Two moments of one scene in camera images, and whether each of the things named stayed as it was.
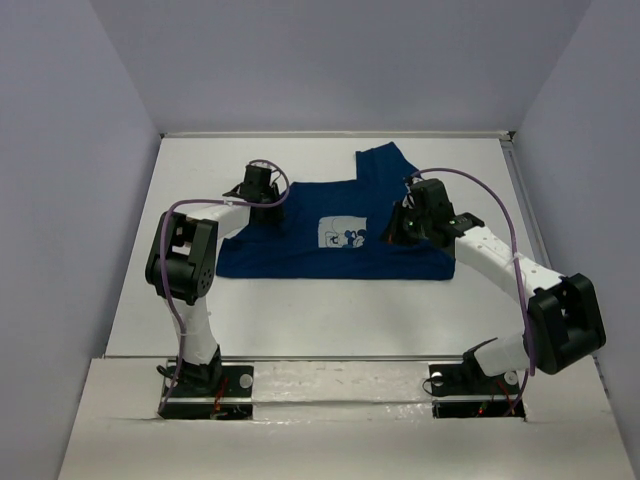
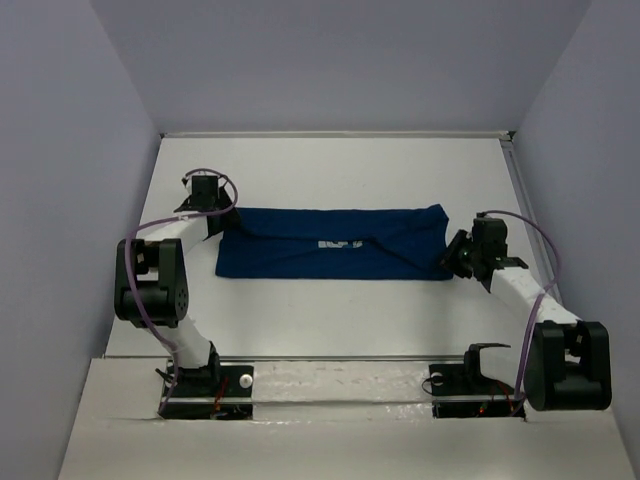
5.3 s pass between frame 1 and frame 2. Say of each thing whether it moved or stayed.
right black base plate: stayed
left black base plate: stayed
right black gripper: moved
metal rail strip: stayed
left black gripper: moved
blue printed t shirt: moved
